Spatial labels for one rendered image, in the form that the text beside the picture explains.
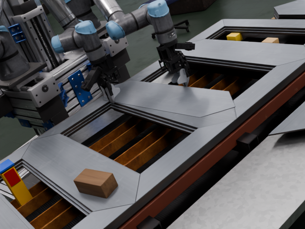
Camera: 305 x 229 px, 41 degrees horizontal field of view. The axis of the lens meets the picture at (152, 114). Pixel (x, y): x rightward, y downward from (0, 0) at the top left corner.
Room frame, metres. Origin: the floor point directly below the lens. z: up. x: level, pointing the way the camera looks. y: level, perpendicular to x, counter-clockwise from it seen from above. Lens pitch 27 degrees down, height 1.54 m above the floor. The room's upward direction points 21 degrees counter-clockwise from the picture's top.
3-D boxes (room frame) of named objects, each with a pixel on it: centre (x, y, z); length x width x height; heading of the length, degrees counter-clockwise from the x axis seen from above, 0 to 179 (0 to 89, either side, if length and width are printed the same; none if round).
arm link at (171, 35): (1.51, -0.16, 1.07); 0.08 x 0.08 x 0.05
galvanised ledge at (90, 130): (2.00, 0.02, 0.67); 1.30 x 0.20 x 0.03; 120
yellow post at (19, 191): (1.34, 0.58, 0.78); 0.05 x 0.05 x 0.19; 30
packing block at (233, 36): (1.96, -0.53, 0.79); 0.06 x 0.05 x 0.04; 30
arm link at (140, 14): (1.61, -0.12, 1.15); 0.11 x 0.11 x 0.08; 14
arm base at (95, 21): (2.24, 0.16, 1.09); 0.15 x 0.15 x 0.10
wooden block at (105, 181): (1.04, 0.23, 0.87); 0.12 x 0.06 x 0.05; 46
